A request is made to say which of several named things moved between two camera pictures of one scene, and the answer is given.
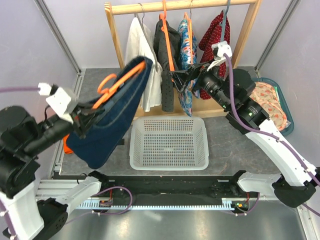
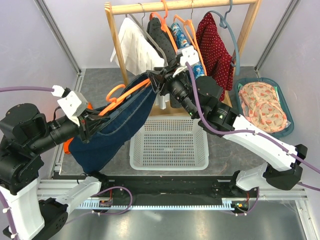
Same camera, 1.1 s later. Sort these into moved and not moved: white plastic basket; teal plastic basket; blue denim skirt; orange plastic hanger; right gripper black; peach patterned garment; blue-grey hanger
Moved: right gripper black; orange plastic hanger; blue denim skirt; blue-grey hanger
Not moved: teal plastic basket; peach patterned garment; white plastic basket
